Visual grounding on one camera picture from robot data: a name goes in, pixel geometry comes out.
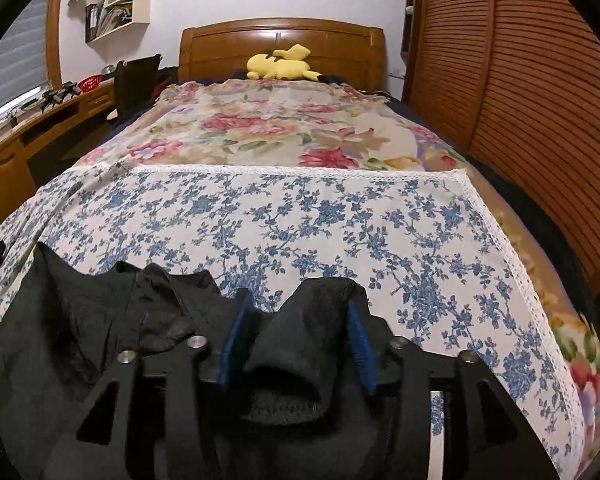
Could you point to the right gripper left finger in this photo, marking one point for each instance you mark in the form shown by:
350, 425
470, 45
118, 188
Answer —
152, 417

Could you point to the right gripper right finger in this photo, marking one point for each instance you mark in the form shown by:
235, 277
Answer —
485, 435

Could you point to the black jacket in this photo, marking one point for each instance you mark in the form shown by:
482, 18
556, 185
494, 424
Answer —
296, 410

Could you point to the blue floral white bedsheet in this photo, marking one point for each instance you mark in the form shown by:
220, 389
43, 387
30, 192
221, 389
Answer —
434, 261

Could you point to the wooden desk with cabinets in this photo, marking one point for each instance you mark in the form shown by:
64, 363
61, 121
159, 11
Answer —
49, 143

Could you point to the red floral beige blanket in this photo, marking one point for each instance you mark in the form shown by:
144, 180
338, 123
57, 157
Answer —
305, 124

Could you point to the red basket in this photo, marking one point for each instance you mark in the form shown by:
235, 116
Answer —
90, 83

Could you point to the dark wooden chair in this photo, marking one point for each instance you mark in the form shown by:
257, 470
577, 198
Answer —
134, 84

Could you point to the brown louvered wardrobe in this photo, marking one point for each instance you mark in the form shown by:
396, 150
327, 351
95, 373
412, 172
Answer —
516, 85

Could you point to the grey window blind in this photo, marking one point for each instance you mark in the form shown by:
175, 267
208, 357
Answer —
22, 53

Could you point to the yellow plush toy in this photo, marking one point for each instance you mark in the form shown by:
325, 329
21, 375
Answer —
282, 64

